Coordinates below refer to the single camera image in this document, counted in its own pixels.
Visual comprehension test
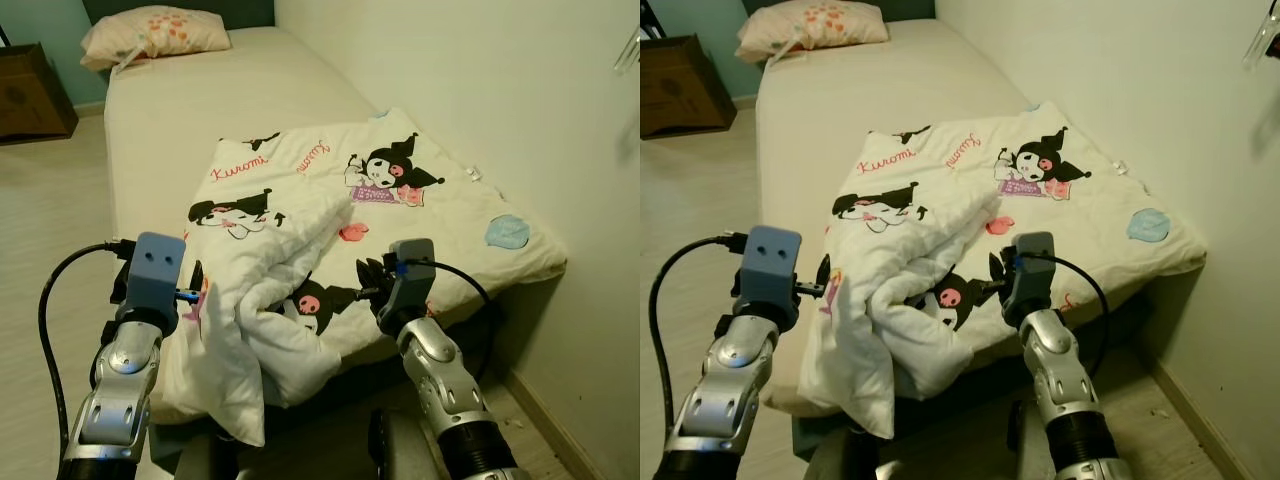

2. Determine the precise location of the pink dotted pillow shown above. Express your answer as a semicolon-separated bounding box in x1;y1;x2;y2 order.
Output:
79;4;232;74
734;0;890;67

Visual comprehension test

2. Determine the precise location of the mattress with beige sheet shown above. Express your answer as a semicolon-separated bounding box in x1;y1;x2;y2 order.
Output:
104;24;562;422
754;17;1207;417

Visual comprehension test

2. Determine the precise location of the teal fabric headboard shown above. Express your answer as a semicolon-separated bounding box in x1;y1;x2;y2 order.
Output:
81;0;277;32
741;0;937;24

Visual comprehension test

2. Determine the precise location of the cream cartoon print quilt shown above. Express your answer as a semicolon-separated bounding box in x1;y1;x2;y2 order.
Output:
797;99;1209;442
149;107;570;447

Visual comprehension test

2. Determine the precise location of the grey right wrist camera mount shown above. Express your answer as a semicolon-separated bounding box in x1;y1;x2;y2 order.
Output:
1011;231;1059;307
384;237;437;312

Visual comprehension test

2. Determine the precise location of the brown cardboard box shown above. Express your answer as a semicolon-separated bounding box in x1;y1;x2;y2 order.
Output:
640;34;740;140
0;41;80;147

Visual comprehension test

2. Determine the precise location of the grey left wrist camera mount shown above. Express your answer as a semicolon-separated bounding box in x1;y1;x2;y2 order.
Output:
744;224;805;307
129;231;189;312

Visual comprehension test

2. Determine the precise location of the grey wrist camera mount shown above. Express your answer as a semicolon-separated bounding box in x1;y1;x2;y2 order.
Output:
129;231;189;312
744;224;805;307
1011;231;1059;307
384;237;437;312

